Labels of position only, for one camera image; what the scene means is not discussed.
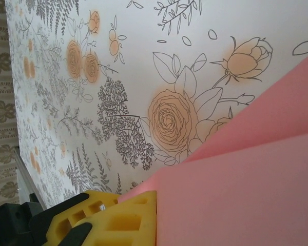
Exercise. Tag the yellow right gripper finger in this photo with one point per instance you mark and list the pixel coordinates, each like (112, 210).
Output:
(123, 225)

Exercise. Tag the pink paper sheet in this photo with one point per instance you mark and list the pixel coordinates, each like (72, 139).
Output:
(233, 179)

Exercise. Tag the floral patterned table cover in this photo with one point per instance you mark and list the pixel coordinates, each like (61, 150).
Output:
(143, 64)

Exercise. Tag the aluminium frame side rail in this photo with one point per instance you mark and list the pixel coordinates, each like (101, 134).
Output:
(25, 171)

